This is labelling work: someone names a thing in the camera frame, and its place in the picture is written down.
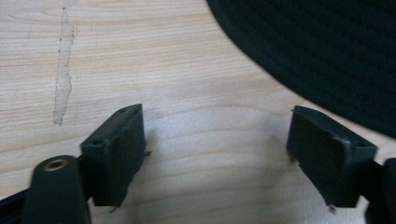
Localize clear tape residue strip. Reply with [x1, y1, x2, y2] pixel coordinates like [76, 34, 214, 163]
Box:
[51, 7, 77, 127]

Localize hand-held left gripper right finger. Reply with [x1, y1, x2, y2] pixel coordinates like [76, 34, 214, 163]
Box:
[285, 105, 379, 210]

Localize black ribbed round mat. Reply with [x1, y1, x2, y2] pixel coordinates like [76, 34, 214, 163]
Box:
[205, 0, 396, 139]

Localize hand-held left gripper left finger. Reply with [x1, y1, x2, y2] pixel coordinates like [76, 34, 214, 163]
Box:
[79, 104, 152, 209]

